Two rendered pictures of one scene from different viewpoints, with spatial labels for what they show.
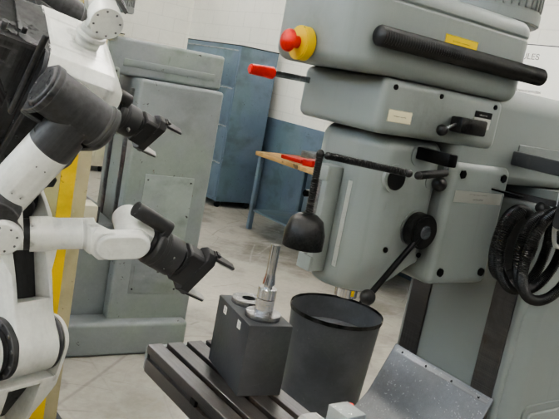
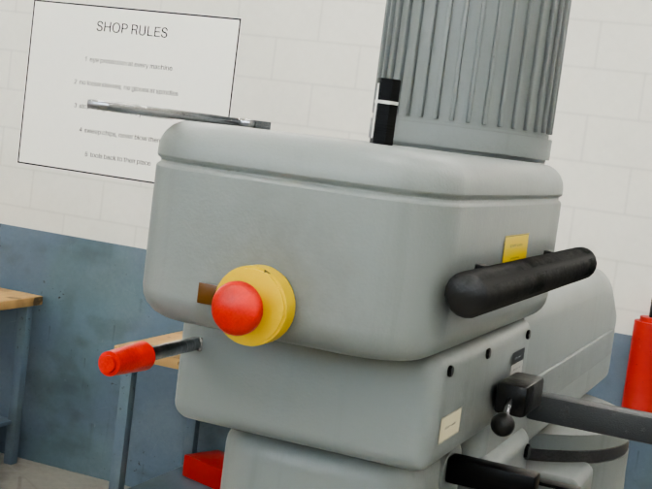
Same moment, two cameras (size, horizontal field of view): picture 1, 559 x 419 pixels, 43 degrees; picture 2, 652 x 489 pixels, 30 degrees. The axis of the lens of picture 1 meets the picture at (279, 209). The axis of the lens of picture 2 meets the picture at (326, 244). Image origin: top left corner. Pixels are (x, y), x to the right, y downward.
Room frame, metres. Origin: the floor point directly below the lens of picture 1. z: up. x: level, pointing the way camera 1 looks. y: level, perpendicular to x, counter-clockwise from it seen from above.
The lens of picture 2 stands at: (0.48, 0.44, 1.90)
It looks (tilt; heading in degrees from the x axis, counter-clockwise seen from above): 5 degrees down; 329
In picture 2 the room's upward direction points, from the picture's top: 7 degrees clockwise
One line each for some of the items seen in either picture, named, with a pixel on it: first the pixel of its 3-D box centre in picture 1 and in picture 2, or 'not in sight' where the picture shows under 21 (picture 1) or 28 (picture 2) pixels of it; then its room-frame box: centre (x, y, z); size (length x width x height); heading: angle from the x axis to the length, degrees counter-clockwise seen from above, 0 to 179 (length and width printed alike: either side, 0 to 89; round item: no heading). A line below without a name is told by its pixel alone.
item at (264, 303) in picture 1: (264, 301); not in sight; (1.69, -0.01, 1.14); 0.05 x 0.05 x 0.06
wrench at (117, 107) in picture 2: not in sight; (182, 114); (1.41, 0.03, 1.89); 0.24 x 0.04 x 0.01; 125
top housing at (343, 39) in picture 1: (404, 40); (374, 230); (1.42, -0.18, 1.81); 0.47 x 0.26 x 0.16; 127
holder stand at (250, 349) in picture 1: (249, 341); not in sight; (1.74, 0.01, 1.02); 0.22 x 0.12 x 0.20; 26
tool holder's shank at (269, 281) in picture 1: (272, 266); not in sight; (1.69, -0.01, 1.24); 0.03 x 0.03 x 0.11
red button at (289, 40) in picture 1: (291, 40); (240, 308); (1.26, 0.03, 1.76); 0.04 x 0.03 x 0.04; 37
